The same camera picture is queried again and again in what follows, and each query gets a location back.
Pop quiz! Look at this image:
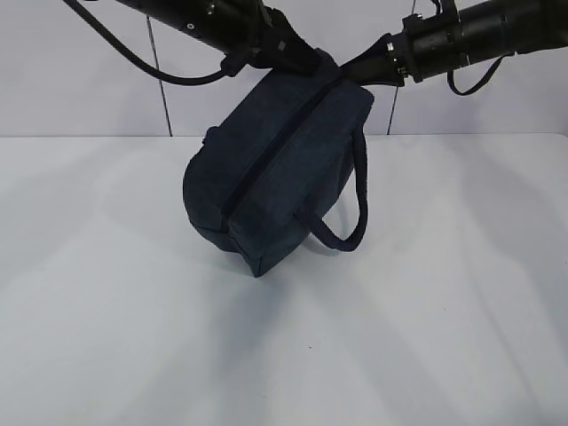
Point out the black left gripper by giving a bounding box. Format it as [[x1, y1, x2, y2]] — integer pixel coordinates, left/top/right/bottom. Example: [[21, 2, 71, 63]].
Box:
[[220, 1, 320, 77]]

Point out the navy blue lunch bag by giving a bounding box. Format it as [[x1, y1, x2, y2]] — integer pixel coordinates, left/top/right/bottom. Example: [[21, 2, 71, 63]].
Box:
[[183, 51, 374, 277]]

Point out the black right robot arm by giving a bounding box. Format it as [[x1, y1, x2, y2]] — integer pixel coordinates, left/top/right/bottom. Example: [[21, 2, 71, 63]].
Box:
[[342, 0, 567, 96]]

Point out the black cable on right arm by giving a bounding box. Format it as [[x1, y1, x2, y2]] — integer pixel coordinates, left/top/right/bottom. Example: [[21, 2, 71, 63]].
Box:
[[446, 55, 505, 95]]

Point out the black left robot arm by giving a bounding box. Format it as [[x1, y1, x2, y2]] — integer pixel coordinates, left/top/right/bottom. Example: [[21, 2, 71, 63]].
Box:
[[122, 0, 320, 76]]

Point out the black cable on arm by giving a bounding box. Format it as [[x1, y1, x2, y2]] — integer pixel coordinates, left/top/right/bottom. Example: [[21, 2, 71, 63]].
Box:
[[446, 55, 505, 95], [61, 0, 227, 86]]

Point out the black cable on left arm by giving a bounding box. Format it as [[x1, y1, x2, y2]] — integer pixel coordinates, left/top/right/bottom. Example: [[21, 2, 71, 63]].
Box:
[[61, 0, 227, 86]]

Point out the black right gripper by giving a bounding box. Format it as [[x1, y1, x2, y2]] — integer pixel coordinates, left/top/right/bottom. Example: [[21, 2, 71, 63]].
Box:
[[340, 12, 462, 87]]

